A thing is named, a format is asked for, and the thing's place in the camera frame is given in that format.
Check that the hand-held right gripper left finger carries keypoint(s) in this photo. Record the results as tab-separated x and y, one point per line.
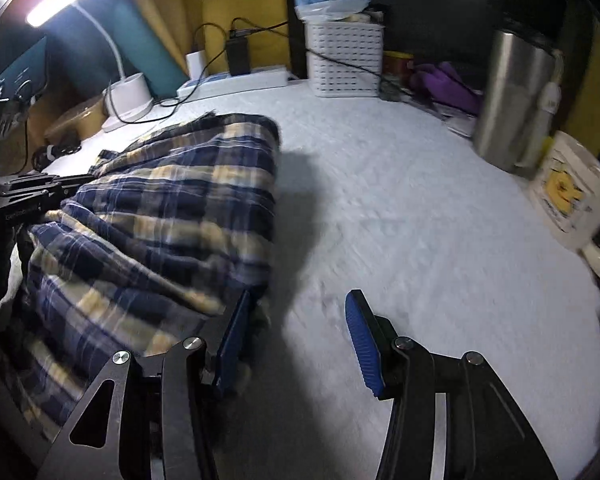
232	350

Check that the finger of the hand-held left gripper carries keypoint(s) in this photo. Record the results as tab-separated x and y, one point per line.
45	185

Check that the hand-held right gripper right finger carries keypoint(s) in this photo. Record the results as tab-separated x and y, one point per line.
362	345

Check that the blue plaid shirt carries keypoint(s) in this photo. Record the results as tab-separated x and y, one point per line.
155	220

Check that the beige lidded food container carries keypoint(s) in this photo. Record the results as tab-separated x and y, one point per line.
77	120

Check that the tablet with dark screen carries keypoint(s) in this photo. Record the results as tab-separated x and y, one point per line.
20	72

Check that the white desk lamp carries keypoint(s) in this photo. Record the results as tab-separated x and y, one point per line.
127	97

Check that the white textured table cover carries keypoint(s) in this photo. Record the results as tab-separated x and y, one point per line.
405	210

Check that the teal curtain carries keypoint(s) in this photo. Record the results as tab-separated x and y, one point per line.
145	45

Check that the white charger plug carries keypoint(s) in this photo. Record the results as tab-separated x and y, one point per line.
196	65

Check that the white power strip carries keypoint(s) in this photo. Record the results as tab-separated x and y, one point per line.
245	82

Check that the yellow curtain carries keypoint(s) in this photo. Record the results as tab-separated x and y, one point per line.
587	90
180	0

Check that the black charger plug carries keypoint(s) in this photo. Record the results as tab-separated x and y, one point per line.
238	55

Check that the white cartoon bear mug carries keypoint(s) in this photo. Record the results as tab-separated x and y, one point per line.
570	195

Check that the purple cloth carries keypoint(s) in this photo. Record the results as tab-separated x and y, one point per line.
447	85

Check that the white perforated plastic basket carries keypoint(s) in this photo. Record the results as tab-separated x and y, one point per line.
345	60

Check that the stainless steel tumbler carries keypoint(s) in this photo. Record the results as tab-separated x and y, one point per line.
512	100

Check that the blue plastic bag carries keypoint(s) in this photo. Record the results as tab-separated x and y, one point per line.
330	2

